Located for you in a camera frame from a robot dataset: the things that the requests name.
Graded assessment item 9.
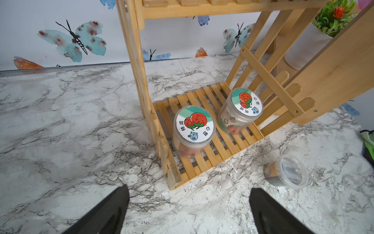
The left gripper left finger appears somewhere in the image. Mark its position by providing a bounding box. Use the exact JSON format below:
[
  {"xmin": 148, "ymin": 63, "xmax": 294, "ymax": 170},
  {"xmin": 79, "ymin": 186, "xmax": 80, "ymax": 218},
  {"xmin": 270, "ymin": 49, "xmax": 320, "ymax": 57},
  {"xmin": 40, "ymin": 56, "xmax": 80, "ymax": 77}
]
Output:
[{"xmin": 64, "ymin": 184, "xmax": 130, "ymax": 234}]

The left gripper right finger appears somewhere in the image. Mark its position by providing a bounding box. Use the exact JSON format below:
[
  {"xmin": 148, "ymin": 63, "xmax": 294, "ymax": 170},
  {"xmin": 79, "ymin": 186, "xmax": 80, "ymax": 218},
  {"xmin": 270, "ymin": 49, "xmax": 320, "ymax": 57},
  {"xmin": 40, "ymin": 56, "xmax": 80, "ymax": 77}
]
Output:
[{"xmin": 249, "ymin": 188, "xmax": 312, "ymax": 234}]

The yellow label seed jar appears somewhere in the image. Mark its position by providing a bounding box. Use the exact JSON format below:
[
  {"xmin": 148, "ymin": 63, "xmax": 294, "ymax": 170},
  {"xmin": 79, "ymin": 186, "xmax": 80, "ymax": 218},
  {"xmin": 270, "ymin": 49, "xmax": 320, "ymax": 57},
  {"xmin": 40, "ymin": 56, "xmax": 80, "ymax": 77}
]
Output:
[{"xmin": 264, "ymin": 155, "xmax": 309, "ymax": 190}]

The two-tier wooden shelf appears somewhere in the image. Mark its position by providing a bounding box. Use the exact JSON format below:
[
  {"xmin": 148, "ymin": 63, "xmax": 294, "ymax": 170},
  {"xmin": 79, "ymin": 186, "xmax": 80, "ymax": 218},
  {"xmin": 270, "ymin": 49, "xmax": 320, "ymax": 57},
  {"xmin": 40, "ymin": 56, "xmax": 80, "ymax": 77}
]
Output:
[{"xmin": 116, "ymin": 1, "xmax": 326, "ymax": 190}]

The right tomato lid jar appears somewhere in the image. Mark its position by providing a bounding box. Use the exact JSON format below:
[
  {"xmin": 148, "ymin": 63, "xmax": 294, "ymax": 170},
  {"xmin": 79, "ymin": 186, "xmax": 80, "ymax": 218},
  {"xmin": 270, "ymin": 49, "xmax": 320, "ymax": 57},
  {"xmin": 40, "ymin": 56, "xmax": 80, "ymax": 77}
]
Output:
[{"xmin": 217, "ymin": 88, "xmax": 264, "ymax": 135}]

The tomato lid jar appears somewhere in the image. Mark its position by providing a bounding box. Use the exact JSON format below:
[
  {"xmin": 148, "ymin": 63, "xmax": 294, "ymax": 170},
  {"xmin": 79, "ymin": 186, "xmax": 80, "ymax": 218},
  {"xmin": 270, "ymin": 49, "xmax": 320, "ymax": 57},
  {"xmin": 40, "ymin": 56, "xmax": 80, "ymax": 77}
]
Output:
[
  {"xmin": 172, "ymin": 105, "xmax": 216, "ymax": 159},
  {"xmin": 217, "ymin": 88, "xmax": 264, "ymax": 135}
]

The left tomato lid jar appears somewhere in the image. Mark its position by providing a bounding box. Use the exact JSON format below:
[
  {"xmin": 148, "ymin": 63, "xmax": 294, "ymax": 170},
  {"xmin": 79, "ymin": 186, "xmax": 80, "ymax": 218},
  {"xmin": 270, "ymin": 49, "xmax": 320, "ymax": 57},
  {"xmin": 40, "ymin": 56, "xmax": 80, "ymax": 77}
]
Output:
[{"xmin": 172, "ymin": 105, "xmax": 216, "ymax": 159}]

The green gardening glove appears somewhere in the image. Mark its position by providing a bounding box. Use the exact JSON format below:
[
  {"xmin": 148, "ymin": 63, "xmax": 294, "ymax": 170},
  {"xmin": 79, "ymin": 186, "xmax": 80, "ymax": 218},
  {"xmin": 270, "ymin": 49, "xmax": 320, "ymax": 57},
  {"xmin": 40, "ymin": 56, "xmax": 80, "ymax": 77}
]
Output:
[{"xmin": 360, "ymin": 130, "xmax": 374, "ymax": 166}]

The wooden planter box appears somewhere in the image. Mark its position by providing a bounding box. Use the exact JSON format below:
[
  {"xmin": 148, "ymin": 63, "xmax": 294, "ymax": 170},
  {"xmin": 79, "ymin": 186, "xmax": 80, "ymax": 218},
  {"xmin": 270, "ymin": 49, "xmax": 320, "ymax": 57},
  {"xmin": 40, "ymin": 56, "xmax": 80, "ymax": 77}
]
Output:
[{"xmin": 284, "ymin": 3, "xmax": 374, "ymax": 125}]

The red green potted plant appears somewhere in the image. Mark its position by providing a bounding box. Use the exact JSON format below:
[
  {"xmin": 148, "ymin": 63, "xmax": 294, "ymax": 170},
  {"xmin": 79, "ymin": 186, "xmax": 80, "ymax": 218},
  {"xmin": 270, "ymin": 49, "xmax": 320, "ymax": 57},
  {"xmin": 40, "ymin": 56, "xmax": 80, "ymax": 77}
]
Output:
[{"xmin": 284, "ymin": 0, "xmax": 358, "ymax": 71}]

